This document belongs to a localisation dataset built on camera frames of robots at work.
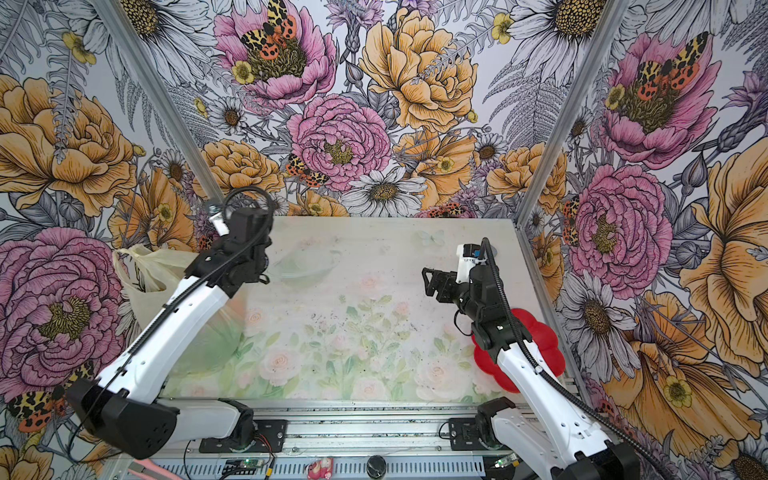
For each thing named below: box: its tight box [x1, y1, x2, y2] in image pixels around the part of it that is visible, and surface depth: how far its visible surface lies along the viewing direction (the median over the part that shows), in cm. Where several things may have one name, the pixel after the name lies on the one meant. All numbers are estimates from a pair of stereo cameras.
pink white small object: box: [307, 458, 334, 480], surface depth 69 cm
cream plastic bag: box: [113, 244, 200, 330], surface depth 76 cm
